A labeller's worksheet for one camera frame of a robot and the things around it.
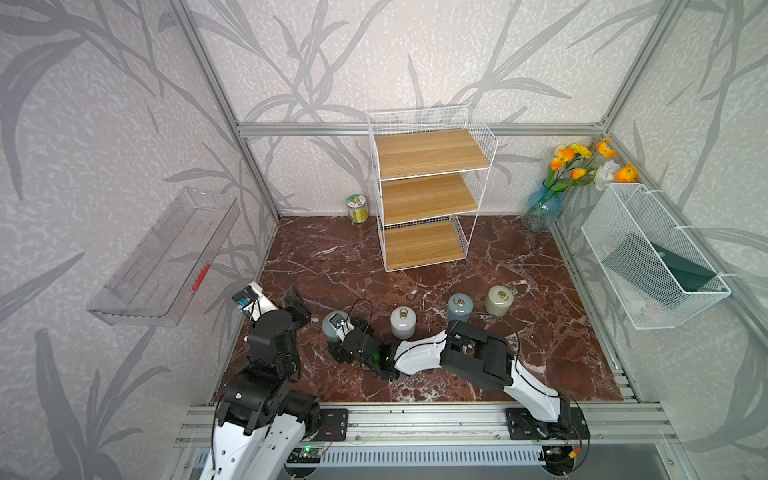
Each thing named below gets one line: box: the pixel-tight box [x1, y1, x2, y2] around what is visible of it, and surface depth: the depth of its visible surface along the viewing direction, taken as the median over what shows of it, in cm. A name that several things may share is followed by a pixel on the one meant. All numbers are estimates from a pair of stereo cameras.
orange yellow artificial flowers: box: [533, 136, 639, 209], surface depth 93 cm
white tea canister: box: [390, 306, 417, 340], surface depth 86 cm
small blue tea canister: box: [447, 292, 474, 322], surface depth 89 cm
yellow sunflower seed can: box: [346, 194, 369, 224], surface depth 118 cm
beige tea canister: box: [484, 285, 514, 317], surface depth 91 cm
